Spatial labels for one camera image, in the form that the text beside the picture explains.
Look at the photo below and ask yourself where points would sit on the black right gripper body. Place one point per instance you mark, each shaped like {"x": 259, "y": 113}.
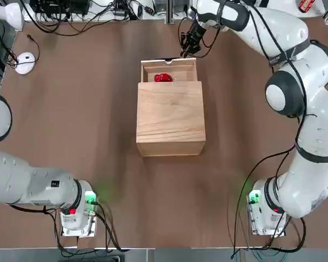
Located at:
{"x": 195, "y": 35}

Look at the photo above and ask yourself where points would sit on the wooden cabinet drawer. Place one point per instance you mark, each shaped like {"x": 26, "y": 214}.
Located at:
{"x": 186, "y": 69}

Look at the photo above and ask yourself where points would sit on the red toy car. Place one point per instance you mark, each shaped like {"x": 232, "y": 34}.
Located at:
{"x": 164, "y": 78}

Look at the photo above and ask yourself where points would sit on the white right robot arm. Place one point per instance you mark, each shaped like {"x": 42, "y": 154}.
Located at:
{"x": 306, "y": 191}

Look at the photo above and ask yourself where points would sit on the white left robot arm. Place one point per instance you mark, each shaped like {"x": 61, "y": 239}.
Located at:
{"x": 30, "y": 185}

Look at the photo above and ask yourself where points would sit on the wooden cabinet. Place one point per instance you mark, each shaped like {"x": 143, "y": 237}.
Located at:
{"x": 169, "y": 117}

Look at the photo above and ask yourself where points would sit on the black power supply box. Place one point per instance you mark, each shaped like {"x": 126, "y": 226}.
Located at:
{"x": 161, "y": 5}

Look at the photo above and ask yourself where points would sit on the red drink can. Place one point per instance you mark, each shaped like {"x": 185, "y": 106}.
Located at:
{"x": 306, "y": 5}

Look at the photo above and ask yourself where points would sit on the black electronics box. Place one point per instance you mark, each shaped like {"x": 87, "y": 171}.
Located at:
{"x": 71, "y": 6}

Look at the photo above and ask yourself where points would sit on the white desk lamp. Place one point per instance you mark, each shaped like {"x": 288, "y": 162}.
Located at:
{"x": 5, "y": 13}

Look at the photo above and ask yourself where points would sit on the aluminium frame post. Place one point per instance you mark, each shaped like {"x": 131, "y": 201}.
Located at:
{"x": 169, "y": 13}
{"x": 327, "y": 20}

